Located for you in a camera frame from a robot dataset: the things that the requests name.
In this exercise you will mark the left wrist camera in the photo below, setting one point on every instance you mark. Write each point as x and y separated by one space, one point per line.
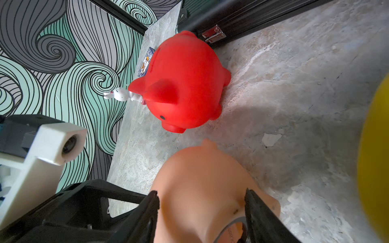
34 150

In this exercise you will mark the white pink bunny toy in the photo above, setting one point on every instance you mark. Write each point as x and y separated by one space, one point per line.
123 95

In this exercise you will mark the yellow piggy bank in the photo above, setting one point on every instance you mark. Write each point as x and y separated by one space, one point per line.
373 163

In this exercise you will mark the pink piggy bank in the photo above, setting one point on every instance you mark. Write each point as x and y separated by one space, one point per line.
201 191

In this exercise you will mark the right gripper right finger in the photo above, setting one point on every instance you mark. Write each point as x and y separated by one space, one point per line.
262 225

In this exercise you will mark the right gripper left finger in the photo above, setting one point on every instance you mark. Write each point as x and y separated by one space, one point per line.
140 226

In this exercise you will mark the red piggy bank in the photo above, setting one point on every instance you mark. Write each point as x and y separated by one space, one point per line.
184 83

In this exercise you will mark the black case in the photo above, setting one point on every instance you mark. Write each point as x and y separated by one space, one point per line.
220 22

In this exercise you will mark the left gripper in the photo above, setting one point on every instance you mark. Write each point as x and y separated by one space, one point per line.
81 207

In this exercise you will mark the card box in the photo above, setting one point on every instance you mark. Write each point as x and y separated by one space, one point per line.
145 63

